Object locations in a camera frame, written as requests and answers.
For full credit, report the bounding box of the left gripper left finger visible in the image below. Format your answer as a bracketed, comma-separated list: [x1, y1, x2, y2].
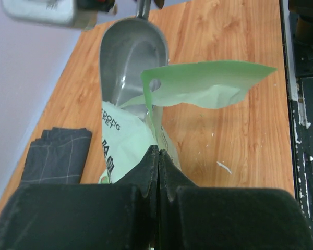
[0, 145, 159, 249]

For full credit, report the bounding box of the grey metal scoop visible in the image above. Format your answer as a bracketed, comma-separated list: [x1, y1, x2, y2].
[99, 1, 169, 107]

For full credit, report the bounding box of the green litter bag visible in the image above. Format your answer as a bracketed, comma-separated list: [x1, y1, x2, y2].
[99, 60, 275, 184]

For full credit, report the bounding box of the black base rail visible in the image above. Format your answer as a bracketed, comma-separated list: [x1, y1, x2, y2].
[280, 1, 313, 233]

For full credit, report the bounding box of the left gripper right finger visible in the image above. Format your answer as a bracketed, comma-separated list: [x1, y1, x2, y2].
[158, 150, 313, 249]

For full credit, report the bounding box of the dark checked folded cloth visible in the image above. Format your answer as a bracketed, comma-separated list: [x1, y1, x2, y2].
[19, 127, 92, 187]

